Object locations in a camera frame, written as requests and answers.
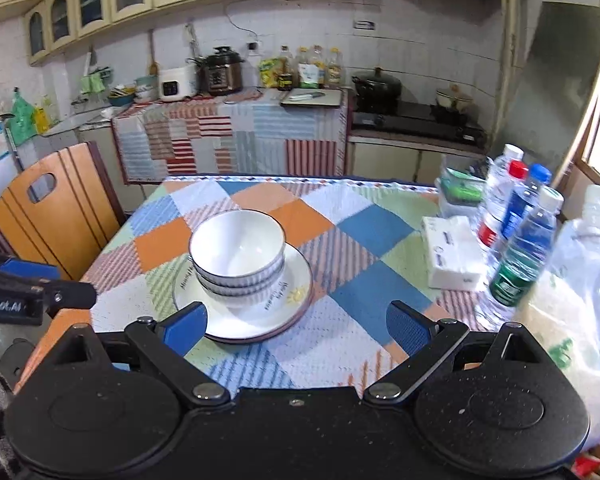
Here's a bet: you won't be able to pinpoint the white plate with sun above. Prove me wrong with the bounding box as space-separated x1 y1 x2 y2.
173 245 313 344

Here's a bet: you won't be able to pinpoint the white bowl dark rim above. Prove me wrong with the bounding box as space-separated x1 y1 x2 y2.
188 209 286 281

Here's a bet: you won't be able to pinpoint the pink bear carrot plate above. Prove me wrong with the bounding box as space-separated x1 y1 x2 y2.
206 285 313 344

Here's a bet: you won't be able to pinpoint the white ribbed bowl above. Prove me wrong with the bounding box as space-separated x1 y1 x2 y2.
193 257 285 297

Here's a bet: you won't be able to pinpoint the wooden chair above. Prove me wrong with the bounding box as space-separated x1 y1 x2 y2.
0 142 125 281

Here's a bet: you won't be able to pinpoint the white tissue pack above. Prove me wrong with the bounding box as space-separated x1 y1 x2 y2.
420 216 486 292

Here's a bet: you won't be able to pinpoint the red label water bottle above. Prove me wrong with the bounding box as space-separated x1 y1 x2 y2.
477 160 528 249

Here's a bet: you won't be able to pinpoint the green label water bottle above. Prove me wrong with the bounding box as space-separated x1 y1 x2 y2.
476 186 564 332

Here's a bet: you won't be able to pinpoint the green plastic bag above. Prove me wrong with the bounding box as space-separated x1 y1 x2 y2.
8 87 36 146

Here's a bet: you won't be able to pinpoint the clear box green items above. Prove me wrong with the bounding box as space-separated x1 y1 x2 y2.
434 166 486 218

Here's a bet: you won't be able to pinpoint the blue label water bottle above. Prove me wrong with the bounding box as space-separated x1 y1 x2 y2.
501 164 552 240

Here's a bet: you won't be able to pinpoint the striped patchwork counter cloth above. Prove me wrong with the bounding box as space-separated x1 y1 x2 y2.
112 89 351 184

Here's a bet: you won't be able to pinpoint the black gas stove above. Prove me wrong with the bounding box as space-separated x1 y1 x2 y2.
352 101 486 148

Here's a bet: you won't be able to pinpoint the small pot on stove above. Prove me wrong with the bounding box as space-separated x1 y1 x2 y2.
436 84 474 113

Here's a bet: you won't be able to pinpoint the white rice cooker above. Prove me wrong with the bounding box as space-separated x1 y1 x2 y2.
158 64 198 102

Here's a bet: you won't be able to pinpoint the black wok with lid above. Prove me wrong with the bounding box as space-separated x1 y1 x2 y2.
352 67 402 113

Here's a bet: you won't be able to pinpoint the black cutting board tray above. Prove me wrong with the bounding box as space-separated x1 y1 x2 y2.
280 88 342 107

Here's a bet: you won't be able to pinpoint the black pressure cooker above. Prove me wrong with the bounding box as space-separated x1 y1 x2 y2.
195 46 242 96

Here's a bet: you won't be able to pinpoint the oil bottle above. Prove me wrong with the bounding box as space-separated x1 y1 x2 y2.
325 47 343 89

